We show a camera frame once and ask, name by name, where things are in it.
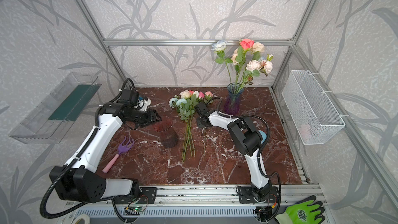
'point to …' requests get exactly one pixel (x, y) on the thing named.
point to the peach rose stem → (233, 58)
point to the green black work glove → (303, 212)
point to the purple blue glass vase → (232, 100)
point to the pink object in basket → (305, 130)
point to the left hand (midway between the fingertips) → (160, 114)
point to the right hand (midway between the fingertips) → (203, 117)
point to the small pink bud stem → (208, 95)
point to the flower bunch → (185, 101)
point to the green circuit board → (139, 209)
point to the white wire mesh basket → (316, 118)
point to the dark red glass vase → (169, 136)
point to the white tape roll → (85, 217)
